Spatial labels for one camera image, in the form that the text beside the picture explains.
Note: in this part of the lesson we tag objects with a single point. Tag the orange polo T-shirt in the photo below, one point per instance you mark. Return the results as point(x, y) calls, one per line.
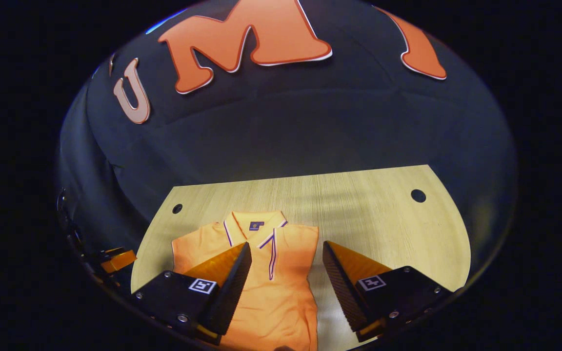
point(281, 302)

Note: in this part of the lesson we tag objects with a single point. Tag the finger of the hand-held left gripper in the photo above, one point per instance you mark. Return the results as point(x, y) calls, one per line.
point(117, 261)

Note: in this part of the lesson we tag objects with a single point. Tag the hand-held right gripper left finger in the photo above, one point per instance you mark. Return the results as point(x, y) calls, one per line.
point(230, 292)

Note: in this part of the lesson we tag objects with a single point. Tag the black backdrop cloth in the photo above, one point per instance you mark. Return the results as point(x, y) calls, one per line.
point(286, 126)

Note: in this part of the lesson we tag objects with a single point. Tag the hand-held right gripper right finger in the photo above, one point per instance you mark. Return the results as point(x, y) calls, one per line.
point(342, 292)

